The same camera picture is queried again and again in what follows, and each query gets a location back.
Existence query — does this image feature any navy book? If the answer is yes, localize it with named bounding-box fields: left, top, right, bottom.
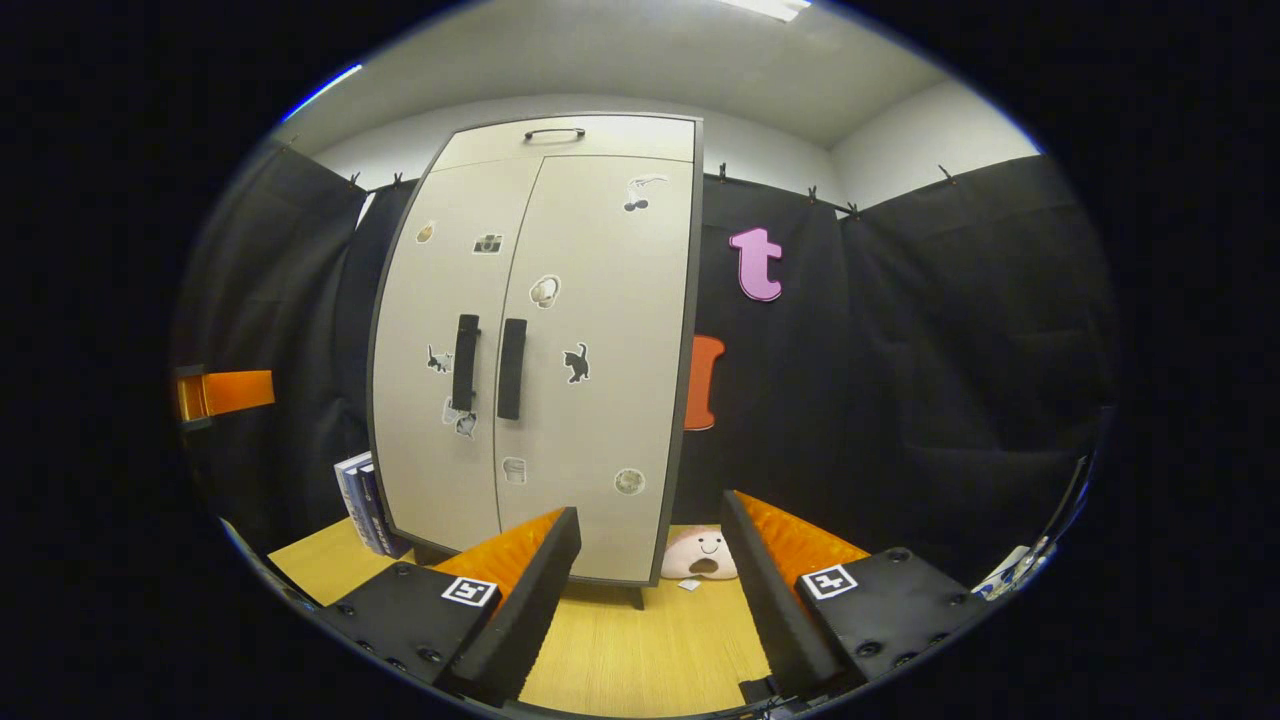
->
left=360, top=465, right=411, bottom=559

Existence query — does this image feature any black backdrop cloth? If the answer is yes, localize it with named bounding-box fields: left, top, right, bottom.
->
left=170, top=140, right=1119, bottom=591

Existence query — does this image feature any white and grey cabinet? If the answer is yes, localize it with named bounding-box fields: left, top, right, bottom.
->
left=367, top=112, right=704, bottom=611

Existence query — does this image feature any white cabinet door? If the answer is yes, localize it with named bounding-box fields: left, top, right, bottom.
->
left=370, top=157, right=543, bottom=553
left=493, top=155, right=698, bottom=588

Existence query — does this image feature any white plush toy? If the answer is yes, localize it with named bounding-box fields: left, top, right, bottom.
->
left=660, top=526, right=741, bottom=582

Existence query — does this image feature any white side table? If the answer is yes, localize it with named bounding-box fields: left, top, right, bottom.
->
left=975, top=545, right=1051, bottom=601

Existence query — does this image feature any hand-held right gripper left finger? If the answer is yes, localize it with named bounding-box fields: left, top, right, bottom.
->
left=316, top=505, right=582, bottom=707

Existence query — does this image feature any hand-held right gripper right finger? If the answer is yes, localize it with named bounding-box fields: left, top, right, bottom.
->
left=720, top=489, right=996, bottom=703

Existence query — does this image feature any grey book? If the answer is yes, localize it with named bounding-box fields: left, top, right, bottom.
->
left=348, top=460, right=391, bottom=554

